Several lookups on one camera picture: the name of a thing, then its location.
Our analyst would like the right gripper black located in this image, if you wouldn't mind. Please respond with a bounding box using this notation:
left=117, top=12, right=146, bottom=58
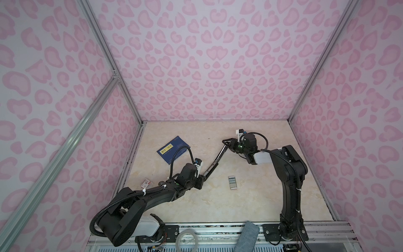
left=222, top=138, right=250, bottom=155

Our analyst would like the silver staple tray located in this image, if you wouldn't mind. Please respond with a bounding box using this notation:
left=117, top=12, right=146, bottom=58
left=228, top=176, right=238, bottom=190

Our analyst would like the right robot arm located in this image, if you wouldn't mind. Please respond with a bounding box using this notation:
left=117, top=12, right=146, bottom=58
left=222, top=131, right=309, bottom=245

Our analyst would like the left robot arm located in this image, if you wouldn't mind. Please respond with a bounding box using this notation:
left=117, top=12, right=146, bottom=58
left=89, top=159, right=205, bottom=247

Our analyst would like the blue booklet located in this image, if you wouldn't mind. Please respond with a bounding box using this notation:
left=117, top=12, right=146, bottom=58
left=156, top=136, right=190, bottom=164

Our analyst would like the clear plastic staple packet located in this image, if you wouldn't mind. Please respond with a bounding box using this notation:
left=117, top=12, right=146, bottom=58
left=141, top=178, right=152, bottom=190

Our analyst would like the clear tape roll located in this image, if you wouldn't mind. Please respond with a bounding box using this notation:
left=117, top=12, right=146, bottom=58
left=175, top=228, right=199, bottom=252

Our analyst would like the grey cloth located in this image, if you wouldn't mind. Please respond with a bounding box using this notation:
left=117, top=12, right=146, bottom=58
left=234, top=221, right=260, bottom=252

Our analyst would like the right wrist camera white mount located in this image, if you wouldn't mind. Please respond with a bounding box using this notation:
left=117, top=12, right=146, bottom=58
left=236, top=129, right=246, bottom=142

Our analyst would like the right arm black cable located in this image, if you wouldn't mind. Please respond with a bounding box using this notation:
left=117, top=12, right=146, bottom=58
left=247, top=132, right=312, bottom=252

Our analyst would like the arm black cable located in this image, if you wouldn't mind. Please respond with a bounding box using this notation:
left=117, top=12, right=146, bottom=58
left=89, top=145, right=196, bottom=237
left=247, top=132, right=312, bottom=252

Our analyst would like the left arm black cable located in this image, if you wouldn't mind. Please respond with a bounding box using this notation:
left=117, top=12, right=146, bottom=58
left=89, top=145, right=196, bottom=237

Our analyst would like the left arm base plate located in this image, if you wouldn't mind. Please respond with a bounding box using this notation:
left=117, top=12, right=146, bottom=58
left=135, top=225, right=179, bottom=243

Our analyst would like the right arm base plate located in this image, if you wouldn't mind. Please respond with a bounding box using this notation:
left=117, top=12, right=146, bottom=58
left=262, top=223, right=309, bottom=243

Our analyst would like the aluminium frame rail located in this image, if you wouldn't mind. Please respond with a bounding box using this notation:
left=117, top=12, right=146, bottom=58
left=0, top=73, right=120, bottom=243

